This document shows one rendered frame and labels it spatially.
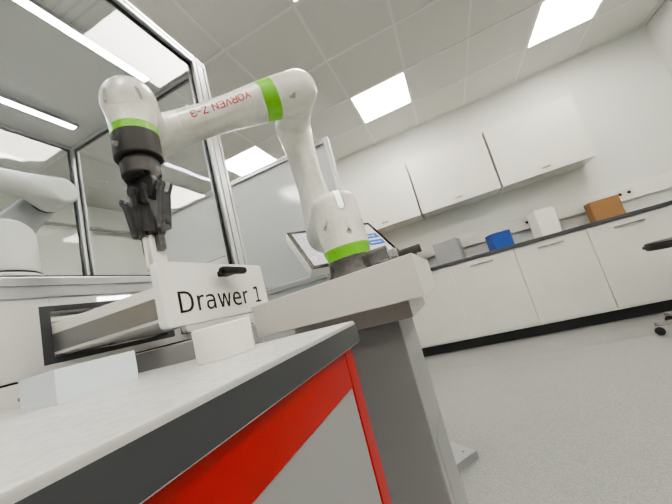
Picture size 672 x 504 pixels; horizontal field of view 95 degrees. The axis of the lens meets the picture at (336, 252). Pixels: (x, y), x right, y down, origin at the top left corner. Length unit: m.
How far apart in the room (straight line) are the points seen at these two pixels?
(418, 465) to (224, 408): 0.65
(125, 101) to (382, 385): 0.81
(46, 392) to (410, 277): 0.53
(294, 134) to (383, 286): 0.67
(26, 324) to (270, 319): 0.44
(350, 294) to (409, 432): 0.34
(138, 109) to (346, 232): 0.52
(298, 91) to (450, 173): 3.13
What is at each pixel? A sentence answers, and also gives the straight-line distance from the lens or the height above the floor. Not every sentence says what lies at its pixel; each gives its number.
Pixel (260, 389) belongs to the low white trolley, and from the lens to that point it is 0.23.
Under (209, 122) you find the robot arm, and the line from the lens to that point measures 0.95.
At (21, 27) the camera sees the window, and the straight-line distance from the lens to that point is 1.19.
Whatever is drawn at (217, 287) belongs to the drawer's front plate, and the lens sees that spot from 0.65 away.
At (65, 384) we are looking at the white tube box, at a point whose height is 0.78.
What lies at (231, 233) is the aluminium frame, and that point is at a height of 1.16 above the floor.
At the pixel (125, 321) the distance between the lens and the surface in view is 0.66.
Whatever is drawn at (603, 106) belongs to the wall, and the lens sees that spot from 4.82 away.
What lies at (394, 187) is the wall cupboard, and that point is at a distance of 3.99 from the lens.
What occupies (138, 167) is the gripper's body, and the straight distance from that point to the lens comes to 0.76.
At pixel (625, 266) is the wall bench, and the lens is 3.72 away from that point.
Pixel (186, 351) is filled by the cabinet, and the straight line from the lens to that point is 1.01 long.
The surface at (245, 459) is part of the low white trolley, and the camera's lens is 0.24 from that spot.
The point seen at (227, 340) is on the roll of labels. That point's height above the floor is 0.78.
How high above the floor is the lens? 0.79
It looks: 9 degrees up
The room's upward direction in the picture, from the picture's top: 15 degrees counter-clockwise
